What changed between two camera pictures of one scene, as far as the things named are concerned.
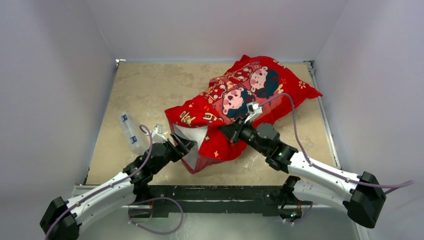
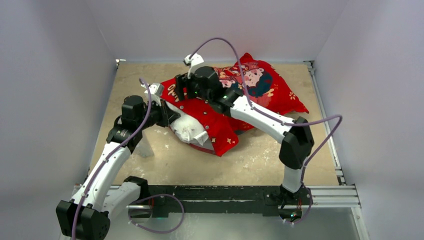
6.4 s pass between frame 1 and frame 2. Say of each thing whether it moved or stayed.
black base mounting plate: stayed
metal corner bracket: stayed
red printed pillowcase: moved
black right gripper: moved
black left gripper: moved
